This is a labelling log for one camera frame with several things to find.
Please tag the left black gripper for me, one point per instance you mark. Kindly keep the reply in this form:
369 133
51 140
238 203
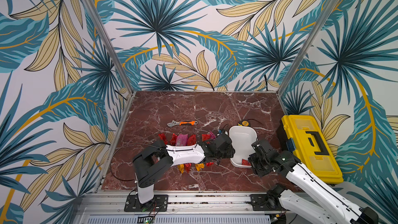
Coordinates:
230 152

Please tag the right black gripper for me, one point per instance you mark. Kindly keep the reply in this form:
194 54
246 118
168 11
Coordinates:
256 154

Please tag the large yellow tea bag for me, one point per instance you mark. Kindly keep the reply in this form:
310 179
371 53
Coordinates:
199 167

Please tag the white plastic storage box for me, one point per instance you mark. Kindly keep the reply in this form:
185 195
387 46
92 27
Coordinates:
242 139

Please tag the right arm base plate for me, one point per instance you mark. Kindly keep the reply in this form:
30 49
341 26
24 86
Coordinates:
265 202

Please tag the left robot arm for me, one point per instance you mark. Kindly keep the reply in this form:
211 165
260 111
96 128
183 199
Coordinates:
156 159

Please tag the aluminium front rail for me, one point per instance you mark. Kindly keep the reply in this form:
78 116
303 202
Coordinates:
191 207

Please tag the small yellow tea bag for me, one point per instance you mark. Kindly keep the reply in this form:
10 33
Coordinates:
181 168

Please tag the yellow black tape measure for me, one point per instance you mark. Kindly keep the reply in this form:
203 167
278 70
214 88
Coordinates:
244 123

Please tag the yellow black toolbox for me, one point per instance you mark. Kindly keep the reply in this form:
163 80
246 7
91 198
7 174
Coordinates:
301 135

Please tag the magenta tea bag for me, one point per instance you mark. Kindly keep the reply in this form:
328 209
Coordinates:
212 135
182 140

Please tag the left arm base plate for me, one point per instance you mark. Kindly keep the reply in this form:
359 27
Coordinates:
158 204

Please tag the orange handled adjustable wrench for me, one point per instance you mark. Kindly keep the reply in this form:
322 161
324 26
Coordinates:
176 123

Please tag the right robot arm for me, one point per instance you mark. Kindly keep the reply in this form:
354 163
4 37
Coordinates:
327 207

